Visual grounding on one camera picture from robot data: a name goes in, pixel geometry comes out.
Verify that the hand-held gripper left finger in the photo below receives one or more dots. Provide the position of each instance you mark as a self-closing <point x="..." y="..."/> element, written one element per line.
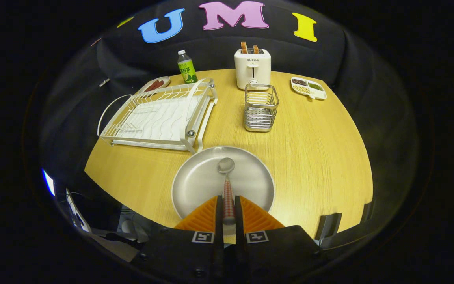
<point x="219" y="221"/>

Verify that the red meat slice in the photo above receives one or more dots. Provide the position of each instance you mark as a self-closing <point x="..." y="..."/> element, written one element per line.
<point x="159" y="83"/>
<point x="151" y="86"/>

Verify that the silver clip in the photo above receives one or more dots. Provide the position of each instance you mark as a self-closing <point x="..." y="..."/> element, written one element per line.
<point x="104" y="82"/>

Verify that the bright screen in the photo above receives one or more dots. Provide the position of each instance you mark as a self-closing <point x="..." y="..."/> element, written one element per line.
<point x="48" y="182"/>

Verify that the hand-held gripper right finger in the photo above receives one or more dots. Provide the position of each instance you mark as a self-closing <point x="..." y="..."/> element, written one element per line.
<point x="239" y="221"/>

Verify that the small grey plate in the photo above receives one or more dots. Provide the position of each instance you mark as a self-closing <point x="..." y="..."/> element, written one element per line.
<point x="166" y="81"/>

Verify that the white divided grain tray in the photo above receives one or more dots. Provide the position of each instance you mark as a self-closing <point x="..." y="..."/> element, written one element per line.
<point x="309" y="88"/>

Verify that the green label drink bottle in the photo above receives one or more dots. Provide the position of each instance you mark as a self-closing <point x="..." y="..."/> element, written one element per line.
<point x="187" y="69"/>

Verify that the white round plate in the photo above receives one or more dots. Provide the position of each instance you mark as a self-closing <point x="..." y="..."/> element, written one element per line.
<point x="199" y="177"/>

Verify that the white toaster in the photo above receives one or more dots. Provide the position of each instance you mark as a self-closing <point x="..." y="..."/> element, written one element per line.
<point x="252" y="73"/>

